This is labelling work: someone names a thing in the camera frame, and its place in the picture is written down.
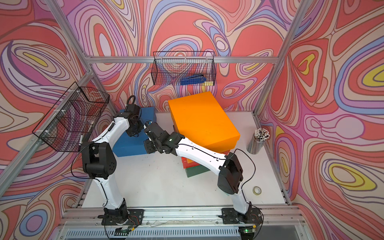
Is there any blue shoebox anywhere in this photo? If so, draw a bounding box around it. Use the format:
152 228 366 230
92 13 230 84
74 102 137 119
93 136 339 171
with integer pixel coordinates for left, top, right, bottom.
113 107 157 157

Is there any red shoebox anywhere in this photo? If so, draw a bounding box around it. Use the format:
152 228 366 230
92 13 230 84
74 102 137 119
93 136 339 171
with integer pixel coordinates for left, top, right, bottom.
181 151 230 169

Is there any orange shoebox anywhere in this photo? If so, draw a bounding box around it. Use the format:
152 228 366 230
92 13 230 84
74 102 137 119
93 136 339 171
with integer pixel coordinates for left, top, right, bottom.
168 92 241 153

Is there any green shoebox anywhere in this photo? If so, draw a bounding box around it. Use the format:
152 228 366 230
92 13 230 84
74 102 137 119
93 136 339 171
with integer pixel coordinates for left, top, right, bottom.
185 165 210 178

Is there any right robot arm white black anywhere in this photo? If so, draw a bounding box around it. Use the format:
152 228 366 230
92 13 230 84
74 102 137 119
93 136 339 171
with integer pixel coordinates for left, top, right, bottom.
144 121 264 226

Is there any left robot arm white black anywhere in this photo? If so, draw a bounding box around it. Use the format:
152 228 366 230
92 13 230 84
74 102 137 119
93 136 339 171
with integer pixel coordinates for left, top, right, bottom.
81 95 144 228

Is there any aluminium horizontal back bar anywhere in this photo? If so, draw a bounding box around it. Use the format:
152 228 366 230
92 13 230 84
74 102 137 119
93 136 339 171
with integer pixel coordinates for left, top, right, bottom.
86 56 278 64

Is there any marker pen in left basket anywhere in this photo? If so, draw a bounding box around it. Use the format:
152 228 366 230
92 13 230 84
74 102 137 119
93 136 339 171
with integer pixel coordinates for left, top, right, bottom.
78 135 84 152

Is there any blue stapler in basket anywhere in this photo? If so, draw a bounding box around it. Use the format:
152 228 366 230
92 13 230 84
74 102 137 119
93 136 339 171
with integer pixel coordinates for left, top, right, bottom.
180 74 207 86

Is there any yellow item in back basket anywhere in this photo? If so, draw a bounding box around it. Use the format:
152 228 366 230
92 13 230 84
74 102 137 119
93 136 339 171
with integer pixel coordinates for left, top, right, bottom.
202 82 214 86

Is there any metal cup of pencils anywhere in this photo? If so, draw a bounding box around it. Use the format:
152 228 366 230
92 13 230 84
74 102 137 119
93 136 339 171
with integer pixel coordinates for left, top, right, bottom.
247 128 271 155

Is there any roll of clear tape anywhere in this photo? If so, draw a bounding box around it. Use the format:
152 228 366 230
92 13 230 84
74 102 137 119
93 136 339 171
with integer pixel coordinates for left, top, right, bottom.
253 186 262 196

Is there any black wire basket left wall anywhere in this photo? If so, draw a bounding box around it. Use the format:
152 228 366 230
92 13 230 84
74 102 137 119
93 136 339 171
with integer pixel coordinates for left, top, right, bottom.
32 83 110 152

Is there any black wire basket wall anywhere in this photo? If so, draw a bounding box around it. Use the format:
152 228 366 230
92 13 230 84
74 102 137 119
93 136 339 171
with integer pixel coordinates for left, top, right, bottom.
151 50 217 87
32 83 110 152

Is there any black wire basket back wall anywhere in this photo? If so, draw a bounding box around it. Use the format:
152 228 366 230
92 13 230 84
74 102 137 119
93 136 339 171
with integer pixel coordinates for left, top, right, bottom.
151 50 217 87

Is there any aluminium frame post left corner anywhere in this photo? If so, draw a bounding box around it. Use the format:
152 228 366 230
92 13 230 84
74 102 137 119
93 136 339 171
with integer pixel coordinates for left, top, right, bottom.
44 0 116 112

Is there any aluminium frame post corner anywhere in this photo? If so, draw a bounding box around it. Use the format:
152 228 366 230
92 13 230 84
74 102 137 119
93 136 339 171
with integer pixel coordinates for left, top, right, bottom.
44 0 116 112
253 0 313 117

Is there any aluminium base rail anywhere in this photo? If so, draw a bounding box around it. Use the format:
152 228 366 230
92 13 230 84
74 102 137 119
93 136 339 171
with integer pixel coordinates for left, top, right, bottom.
54 205 313 240

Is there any aluminium frame post right corner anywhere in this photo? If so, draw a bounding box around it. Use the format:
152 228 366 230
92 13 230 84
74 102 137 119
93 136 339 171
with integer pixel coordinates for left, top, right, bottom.
253 0 313 117

